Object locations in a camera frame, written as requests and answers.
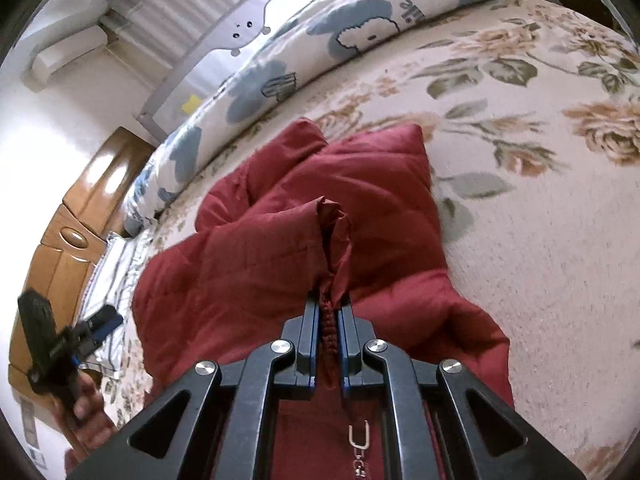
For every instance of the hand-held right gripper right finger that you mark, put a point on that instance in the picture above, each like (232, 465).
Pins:
(343, 345)

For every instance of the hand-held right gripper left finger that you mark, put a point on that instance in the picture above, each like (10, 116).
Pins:
(313, 345)

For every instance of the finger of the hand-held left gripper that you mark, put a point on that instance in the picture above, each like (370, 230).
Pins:
(97, 342)
(110, 317)

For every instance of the red puffer jacket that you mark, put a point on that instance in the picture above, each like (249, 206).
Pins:
(280, 240)

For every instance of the person's left hand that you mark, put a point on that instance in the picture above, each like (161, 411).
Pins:
(92, 425)

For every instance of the striped pillow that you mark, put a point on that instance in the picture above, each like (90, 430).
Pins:
(115, 270)

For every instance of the wooden headboard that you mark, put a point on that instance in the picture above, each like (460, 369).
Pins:
(115, 175)

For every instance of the floral fleece blanket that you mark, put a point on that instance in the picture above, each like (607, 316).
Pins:
(525, 260)

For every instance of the white air conditioner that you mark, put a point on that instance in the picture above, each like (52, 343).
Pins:
(65, 52)

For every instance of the white curtain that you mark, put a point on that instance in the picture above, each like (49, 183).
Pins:
(165, 5)

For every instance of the blue and white printed quilt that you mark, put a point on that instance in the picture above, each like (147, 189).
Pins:
(350, 0)

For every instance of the grey bed rail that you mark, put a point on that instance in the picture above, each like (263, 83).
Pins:
(245, 25)

